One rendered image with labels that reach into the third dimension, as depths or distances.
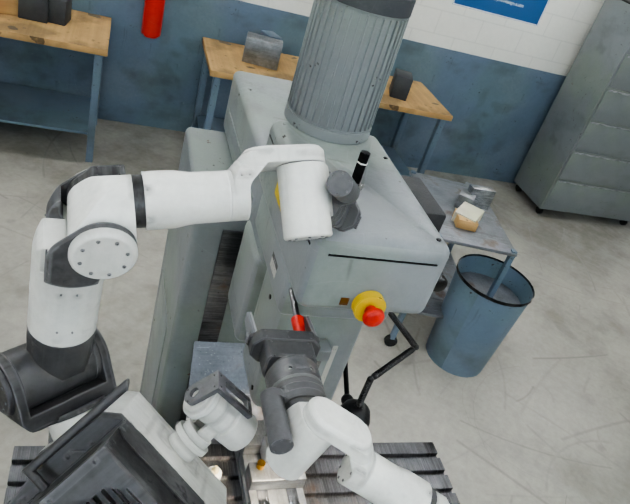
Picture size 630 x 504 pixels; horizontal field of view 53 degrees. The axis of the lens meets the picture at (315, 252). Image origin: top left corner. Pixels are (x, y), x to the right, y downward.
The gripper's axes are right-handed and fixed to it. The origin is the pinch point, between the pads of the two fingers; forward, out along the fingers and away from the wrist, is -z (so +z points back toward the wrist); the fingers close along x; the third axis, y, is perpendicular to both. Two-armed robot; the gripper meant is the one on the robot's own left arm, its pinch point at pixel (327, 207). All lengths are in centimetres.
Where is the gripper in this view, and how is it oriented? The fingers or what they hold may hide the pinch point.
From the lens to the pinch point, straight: 105.7
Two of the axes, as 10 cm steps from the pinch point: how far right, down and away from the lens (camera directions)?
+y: 4.0, -9.1, -0.4
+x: 9.0, 4.0, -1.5
